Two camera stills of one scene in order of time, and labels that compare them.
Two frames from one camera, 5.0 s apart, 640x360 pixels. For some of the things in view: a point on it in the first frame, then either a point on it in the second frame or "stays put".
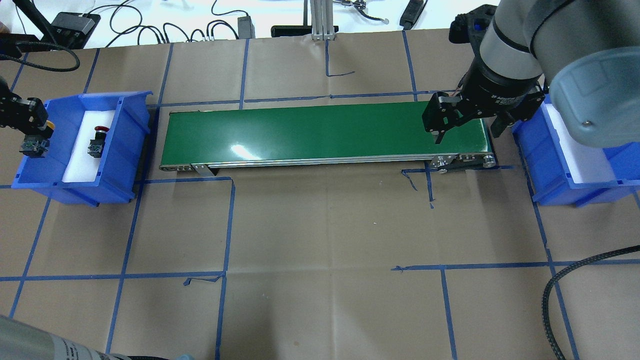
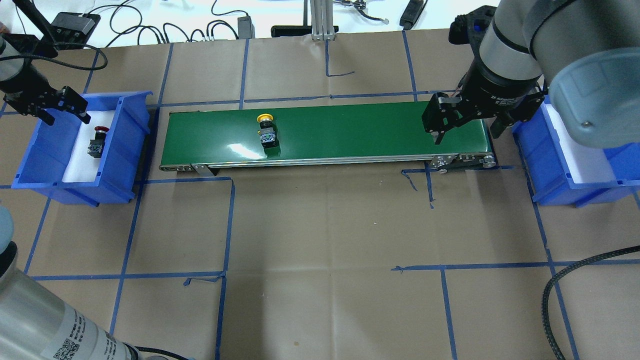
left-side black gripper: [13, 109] to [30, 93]
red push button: [95, 146] stays put
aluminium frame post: [322, 20] stays put
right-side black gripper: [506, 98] stays put
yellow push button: [37, 145] to [267, 131]
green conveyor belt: [319, 135] stays put
